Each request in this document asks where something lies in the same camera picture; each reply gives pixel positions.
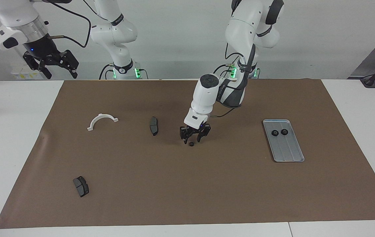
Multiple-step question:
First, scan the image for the black left base cable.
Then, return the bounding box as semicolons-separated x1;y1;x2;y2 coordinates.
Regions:
211;63;239;79

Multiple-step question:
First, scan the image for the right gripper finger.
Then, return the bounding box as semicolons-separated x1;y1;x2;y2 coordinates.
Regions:
23;54;52;80
58;49;78;79

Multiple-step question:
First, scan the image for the wide dark grey brake pad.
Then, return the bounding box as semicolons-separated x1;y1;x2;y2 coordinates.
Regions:
73;176;90;198

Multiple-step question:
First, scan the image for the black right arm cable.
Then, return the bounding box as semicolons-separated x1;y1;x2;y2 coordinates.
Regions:
44;0;92;49

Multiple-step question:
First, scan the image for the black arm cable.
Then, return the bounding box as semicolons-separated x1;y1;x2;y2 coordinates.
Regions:
209;43;257;118
44;0;92;49

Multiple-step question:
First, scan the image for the white semicircular plastic bracket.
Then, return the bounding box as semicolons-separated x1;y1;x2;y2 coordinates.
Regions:
87;113;119;132

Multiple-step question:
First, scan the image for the white wall socket box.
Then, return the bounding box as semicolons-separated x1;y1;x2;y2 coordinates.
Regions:
11;64;48;80

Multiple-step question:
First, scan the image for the black right base cable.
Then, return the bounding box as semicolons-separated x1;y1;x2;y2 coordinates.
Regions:
99;63;115;80

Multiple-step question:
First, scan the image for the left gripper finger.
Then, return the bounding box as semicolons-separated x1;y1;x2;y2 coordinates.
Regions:
196;125;212;143
180;127;191;145

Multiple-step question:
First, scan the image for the black base cable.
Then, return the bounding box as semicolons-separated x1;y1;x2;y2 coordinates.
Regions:
211;63;239;79
99;63;115;80

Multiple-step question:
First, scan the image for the brown paper table mat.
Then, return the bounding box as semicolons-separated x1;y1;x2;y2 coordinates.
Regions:
0;78;375;229

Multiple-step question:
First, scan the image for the silver metal tray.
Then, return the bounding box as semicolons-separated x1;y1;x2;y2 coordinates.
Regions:
263;119;305;163

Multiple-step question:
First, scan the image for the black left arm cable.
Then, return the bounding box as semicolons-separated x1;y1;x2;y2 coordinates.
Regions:
209;43;257;118

